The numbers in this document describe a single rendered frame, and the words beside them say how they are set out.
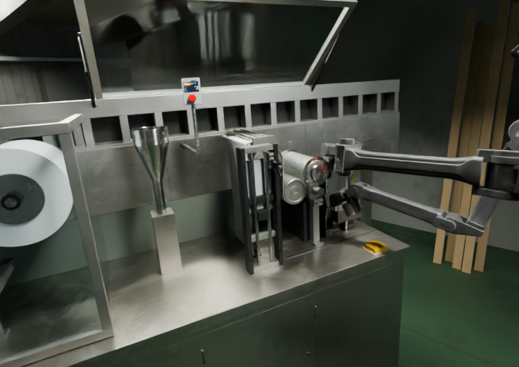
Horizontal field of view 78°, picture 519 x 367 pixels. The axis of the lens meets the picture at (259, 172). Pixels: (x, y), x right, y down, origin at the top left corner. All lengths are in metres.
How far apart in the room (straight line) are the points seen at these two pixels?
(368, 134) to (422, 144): 1.67
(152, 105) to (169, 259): 0.70
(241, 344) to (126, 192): 0.84
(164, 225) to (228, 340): 0.52
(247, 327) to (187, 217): 0.65
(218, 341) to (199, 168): 0.80
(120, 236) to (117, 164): 0.36
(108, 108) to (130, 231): 0.59
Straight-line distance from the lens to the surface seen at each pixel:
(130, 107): 1.58
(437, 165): 0.84
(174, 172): 1.64
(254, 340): 1.42
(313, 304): 1.48
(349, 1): 1.60
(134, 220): 1.68
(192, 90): 1.30
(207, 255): 1.60
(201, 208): 1.73
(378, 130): 2.25
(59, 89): 6.82
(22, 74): 7.06
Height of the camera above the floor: 1.66
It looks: 15 degrees down
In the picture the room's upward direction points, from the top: 4 degrees counter-clockwise
